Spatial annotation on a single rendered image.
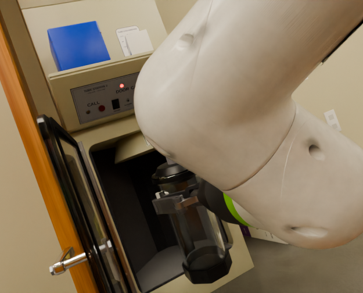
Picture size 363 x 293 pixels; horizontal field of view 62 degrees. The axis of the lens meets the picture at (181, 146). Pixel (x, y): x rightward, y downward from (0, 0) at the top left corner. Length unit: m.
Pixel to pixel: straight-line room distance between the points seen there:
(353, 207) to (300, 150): 0.06
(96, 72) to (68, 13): 0.22
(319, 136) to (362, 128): 1.58
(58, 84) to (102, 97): 0.09
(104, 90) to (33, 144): 0.18
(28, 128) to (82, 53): 0.18
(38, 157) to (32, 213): 0.54
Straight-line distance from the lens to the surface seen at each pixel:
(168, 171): 0.56
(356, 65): 1.92
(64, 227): 0.62
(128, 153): 0.76
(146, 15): 0.85
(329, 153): 0.25
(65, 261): 0.44
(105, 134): 0.72
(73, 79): 0.64
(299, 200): 0.25
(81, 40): 0.67
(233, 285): 0.80
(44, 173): 0.62
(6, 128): 1.18
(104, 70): 0.65
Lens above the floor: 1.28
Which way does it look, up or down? 1 degrees up
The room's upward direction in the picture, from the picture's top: 20 degrees counter-clockwise
